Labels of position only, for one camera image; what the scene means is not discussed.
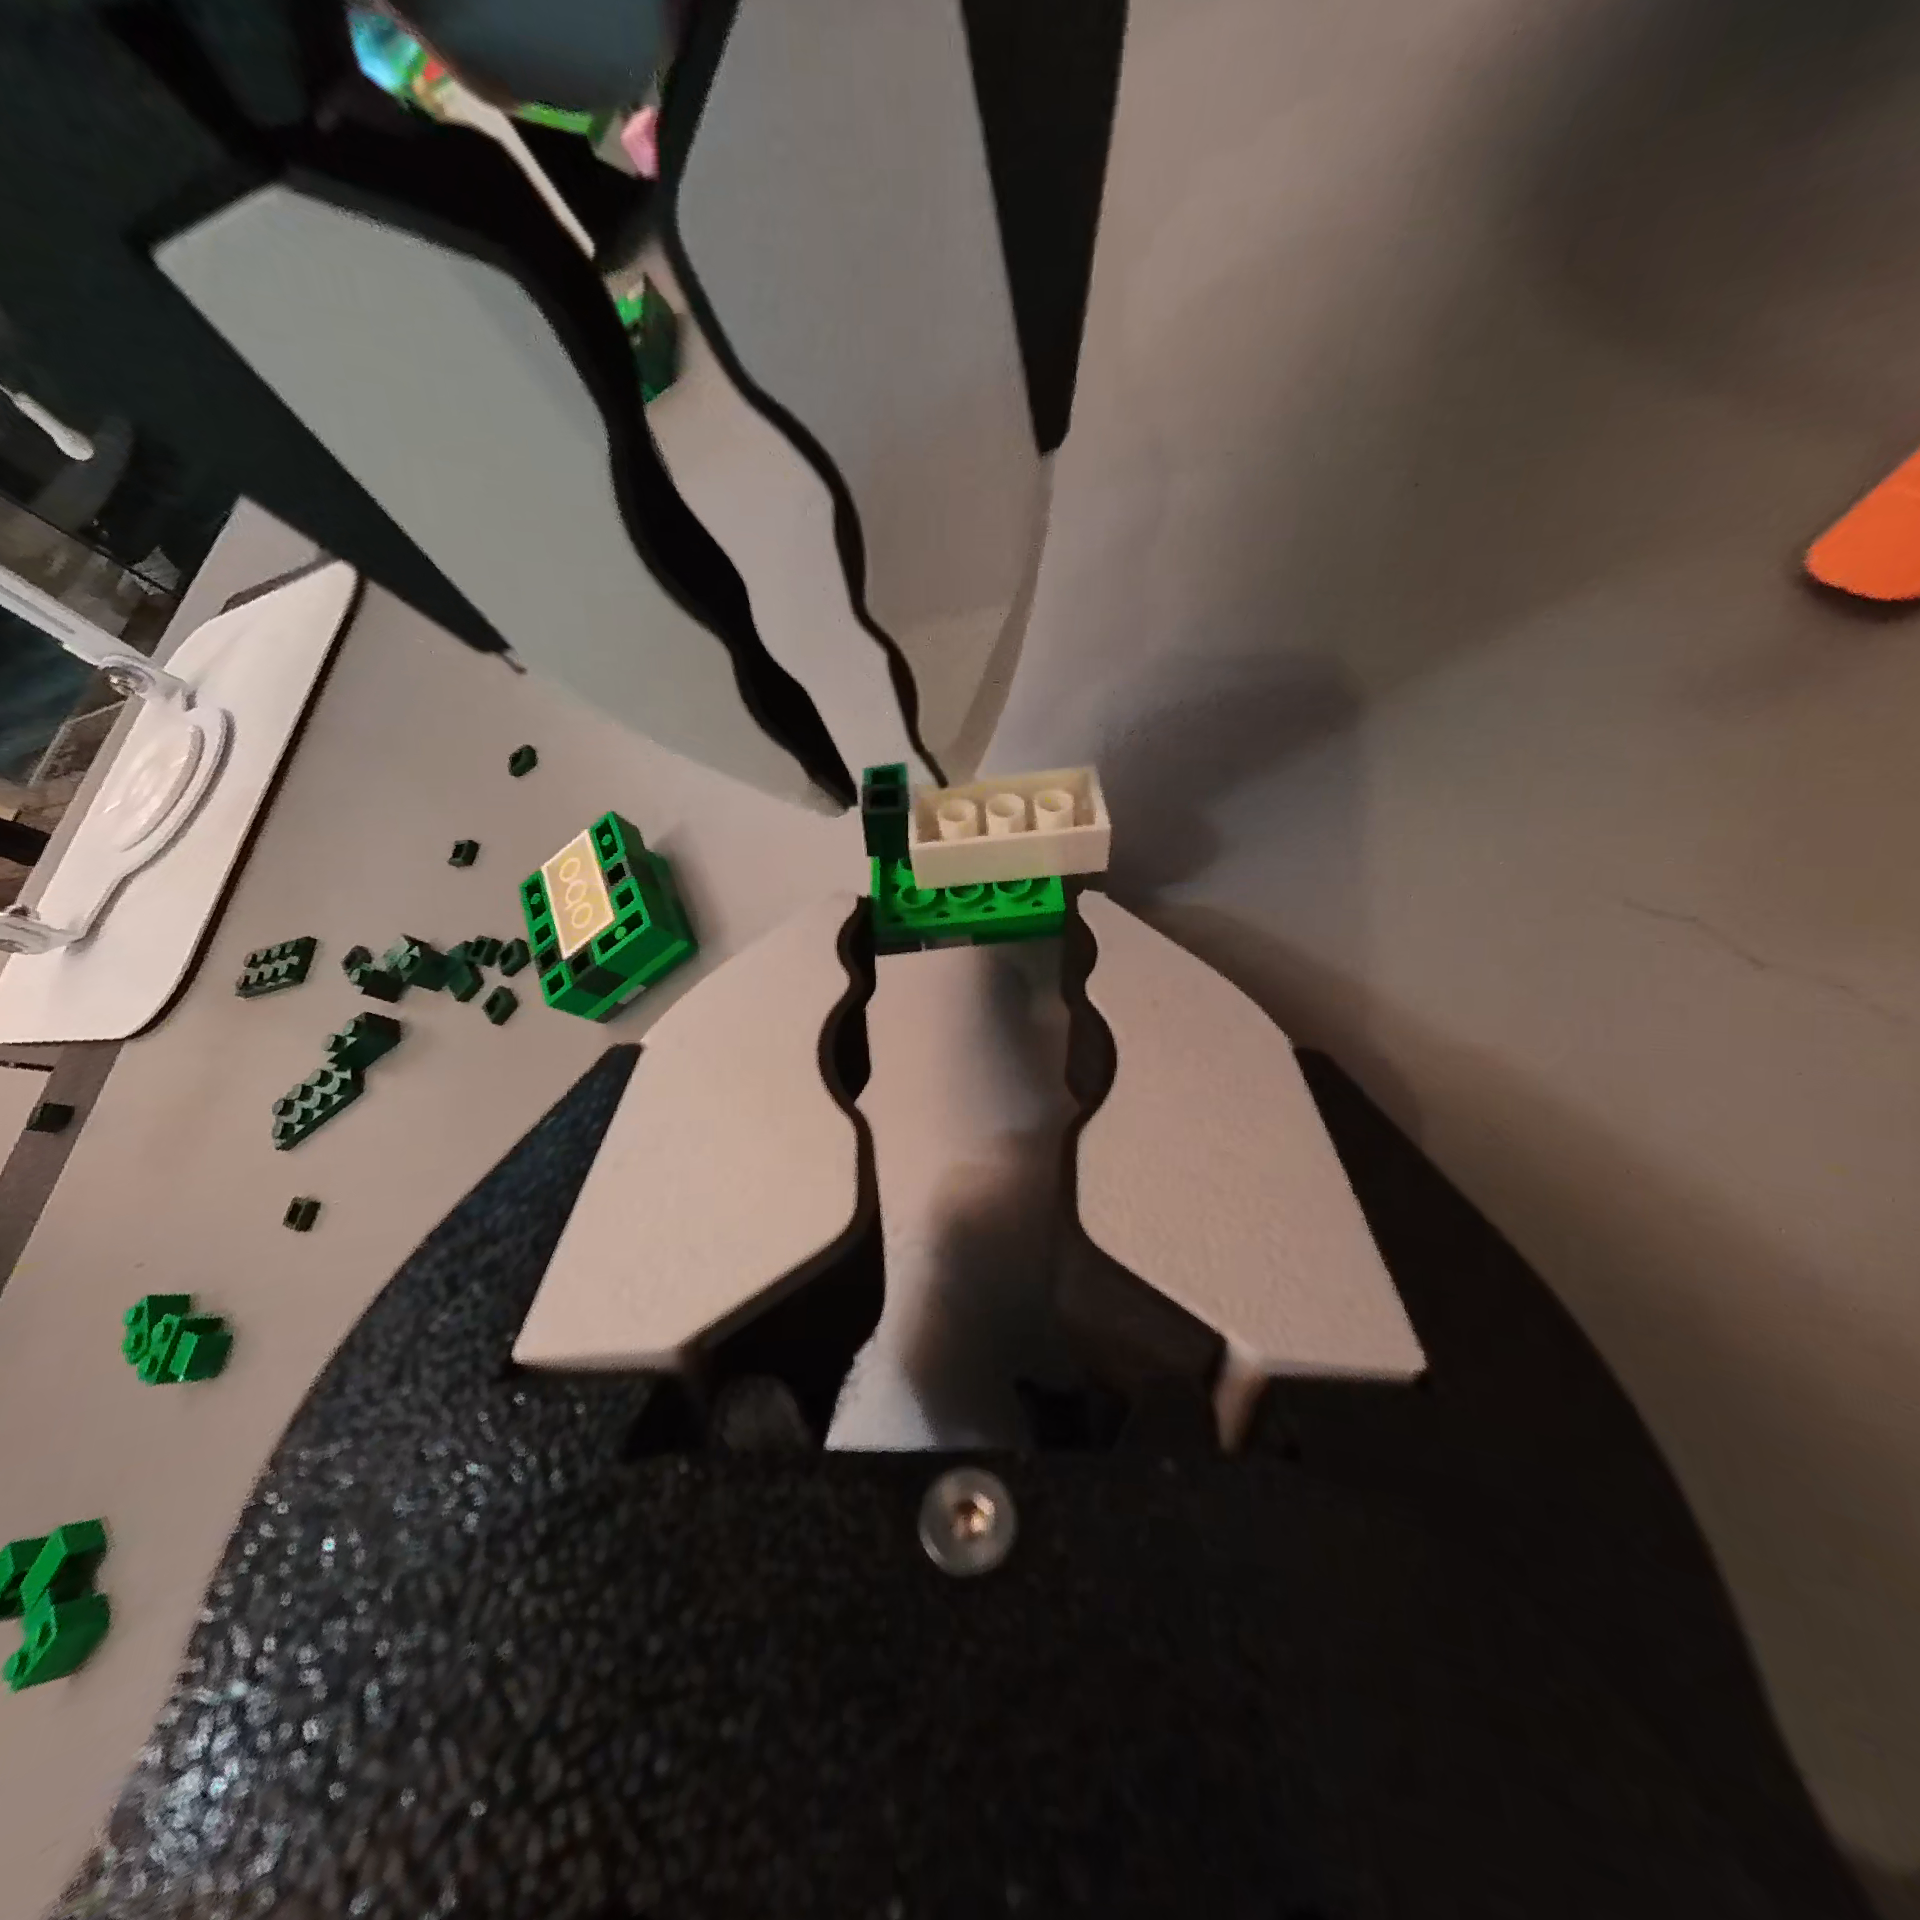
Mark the green lego assembly white brick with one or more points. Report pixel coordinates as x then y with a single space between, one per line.
601 915

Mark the bright green lego pieces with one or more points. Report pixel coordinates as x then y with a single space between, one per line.
172 1340

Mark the dark green lego plate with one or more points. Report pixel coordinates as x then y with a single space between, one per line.
277 965

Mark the scattered dark green lego pieces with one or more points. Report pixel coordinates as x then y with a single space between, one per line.
338 1072

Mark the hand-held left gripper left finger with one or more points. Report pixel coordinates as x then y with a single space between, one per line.
704 1184

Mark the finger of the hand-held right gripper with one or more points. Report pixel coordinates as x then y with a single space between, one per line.
882 301
448 421

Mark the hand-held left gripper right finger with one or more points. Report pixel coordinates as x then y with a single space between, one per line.
1228 1184

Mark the orange brick separator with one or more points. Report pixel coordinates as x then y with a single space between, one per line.
1875 545

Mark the book stand with white base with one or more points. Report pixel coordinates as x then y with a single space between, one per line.
180 841

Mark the dark green hollow lego brick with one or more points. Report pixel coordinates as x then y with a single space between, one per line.
882 808

